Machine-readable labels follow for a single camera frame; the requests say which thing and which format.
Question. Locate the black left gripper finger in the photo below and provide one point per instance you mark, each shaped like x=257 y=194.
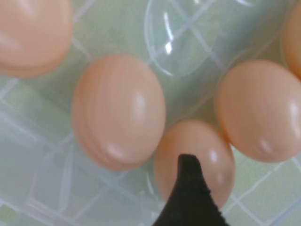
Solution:
x=188 y=195

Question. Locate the peach plastic egg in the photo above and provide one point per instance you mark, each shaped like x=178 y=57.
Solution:
x=295 y=42
x=258 y=106
x=30 y=35
x=178 y=136
x=113 y=106

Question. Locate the clear plastic egg tray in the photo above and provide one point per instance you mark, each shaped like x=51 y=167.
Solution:
x=270 y=188

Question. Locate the clear plastic egg box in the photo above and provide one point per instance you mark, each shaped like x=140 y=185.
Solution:
x=47 y=164

